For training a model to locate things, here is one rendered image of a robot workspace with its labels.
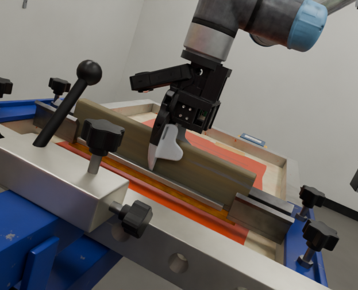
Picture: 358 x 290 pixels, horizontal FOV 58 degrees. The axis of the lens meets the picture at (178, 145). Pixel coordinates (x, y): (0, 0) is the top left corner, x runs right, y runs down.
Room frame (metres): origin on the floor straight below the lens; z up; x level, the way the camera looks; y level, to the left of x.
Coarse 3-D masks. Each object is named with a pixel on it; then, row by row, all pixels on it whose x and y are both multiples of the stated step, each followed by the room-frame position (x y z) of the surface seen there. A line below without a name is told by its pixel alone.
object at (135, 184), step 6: (150, 120) 1.05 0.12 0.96; (150, 126) 0.98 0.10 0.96; (186, 132) 1.07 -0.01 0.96; (192, 138) 1.02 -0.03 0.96; (198, 138) 1.05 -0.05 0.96; (60, 144) 0.61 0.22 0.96; (66, 144) 0.62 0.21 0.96; (204, 144) 1.00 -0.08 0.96; (72, 150) 0.60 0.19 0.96; (78, 150) 0.61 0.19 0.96; (84, 156) 0.59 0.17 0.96; (90, 156) 0.60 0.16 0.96; (102, 162) 0.59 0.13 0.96; (108, 168) 0.58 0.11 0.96; (114, 168) 0.59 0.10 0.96; (120, 174) 0.57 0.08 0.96; (126, 174) 0.58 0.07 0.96; (132, 180) 0.56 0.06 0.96; (138, 180) 0.57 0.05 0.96; (132, 186) 0.54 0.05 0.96; (138, 186) 0.55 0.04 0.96; (144, 186) 0.56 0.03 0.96
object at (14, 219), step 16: (0, 208) 0.23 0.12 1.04; (16, 208) 0.24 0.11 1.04; (32, 208) 0.25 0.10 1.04; (0, 224) 0.22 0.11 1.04; (16, 224) 0.22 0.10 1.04; (32, 224) 0.23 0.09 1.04; (48, 224) 0.24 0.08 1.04; (64, 224) 0.26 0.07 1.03; (0, 240) 0.20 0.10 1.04; (16, 240) 0.21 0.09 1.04; (32, 240) 0.22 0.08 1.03; (64, 240) 0.27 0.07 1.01; (0, 256) 0.19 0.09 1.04; (16, 256) 0.21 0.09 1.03; (0, 272) 0.19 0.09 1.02; (16, 272) 0.21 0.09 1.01; (0, 288) 0.20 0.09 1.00
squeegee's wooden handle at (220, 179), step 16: (80, 112) 0.59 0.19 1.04; (96, 112) 0.58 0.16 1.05; (112, 112) 0.58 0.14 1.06; (80, 128) 0.59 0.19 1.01; (128, 128) 0.56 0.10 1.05; (144, 128) 0.56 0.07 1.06; (128, 144) 0.56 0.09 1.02; (144, 144) 0.55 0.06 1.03; (144, 160) 0.55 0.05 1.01; (160, 160) 0.55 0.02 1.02; (192, 160) 0.53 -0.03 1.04; (208, 160) 0.53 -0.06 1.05; (224, 160) 0.54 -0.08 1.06; (176, 176) 0.54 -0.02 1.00; (192, 176) 0.53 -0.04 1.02; (208, 176) 0.52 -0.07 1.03; (224, 176) 0.52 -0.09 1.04; (240, 176) 0.51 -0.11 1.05; (208, 192) 0.52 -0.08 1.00; (224, 192) 0.52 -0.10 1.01; (240, 192) 0.51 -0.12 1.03; (224, 208) 0.51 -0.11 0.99
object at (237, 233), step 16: (208, 144) 1.02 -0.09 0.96; (240, 160) 0.97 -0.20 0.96; (256, 176) 0.87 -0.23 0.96; (144, 192) 0.53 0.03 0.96; (160, 192) 0.56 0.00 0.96; (176, 208) 0.52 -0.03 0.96; (192, 208) 0.54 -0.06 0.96; (208, 224) 0.50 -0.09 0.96; (224, 224) 0.52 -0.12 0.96; (240, 240) 0.49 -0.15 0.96
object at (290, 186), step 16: (128, 112) 1.00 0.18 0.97; (144, 112) 1.13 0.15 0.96; (16, 128) 0.56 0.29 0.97; (32, 128) 0.60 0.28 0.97; (240, 144) 1.10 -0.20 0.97; (256, 144) 1.11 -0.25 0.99; (272, 160) 1.07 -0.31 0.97; (288, 160) 1.05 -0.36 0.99; (288, 176) 0.86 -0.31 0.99; (288, 192) 0.72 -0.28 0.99
